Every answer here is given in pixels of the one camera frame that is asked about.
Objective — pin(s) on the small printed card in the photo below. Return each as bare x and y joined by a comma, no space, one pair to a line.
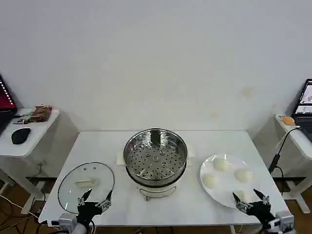
20,121

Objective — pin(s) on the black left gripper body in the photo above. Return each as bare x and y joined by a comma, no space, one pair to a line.
87,210

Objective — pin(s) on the orange round bread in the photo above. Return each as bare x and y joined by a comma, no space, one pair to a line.
288,120

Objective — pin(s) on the white table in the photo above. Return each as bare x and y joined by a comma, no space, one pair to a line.
97,146

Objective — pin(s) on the laptop with red screen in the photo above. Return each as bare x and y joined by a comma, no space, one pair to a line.
5,97

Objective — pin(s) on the white plate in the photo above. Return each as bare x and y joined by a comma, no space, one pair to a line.
226,187

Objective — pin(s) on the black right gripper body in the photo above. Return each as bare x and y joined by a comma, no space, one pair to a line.
259,210

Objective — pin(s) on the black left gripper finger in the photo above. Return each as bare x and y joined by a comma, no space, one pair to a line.
86,195
108,196

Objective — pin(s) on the brown snack packet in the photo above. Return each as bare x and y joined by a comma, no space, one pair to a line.
40,114

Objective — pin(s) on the steel steamer basket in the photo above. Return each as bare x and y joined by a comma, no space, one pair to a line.
156,158

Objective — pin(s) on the white side desk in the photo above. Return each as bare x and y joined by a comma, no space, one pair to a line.
36,136
299,143

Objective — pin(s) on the white steamed bun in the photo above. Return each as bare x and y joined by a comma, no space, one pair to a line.
220,164
243,195
210,181
243,175

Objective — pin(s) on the black computer mouse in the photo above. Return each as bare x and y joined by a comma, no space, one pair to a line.
20,135

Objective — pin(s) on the laptop with white screen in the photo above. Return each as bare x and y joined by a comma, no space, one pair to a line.
304,107

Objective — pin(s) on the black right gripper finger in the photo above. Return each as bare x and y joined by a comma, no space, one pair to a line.
259,193
237,197

